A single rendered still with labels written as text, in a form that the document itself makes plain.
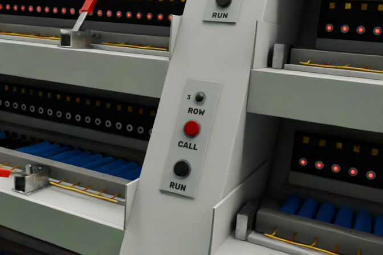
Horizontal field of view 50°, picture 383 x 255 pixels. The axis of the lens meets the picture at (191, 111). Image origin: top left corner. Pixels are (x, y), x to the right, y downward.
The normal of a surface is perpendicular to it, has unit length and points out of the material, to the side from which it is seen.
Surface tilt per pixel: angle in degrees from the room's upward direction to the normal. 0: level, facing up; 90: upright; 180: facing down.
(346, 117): 113
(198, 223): 90
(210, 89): 90
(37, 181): 90
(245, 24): 90
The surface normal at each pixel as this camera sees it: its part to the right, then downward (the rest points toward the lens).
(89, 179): -0.43, 0.13
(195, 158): -0.36, -0.25
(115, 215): 0.08, -0.98
